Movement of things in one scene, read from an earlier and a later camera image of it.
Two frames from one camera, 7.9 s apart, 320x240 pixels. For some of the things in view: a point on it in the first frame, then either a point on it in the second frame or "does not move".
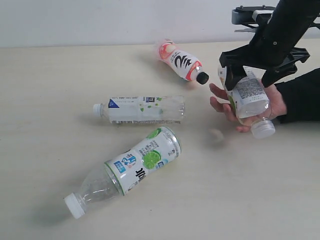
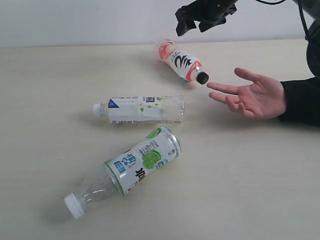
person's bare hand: x=277 y=107 → x=264 y=99
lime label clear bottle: x=120 y=175 does not move
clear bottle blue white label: x=169 y=109 does not move
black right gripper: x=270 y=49 → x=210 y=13
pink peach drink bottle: x=182 y=63 does not move
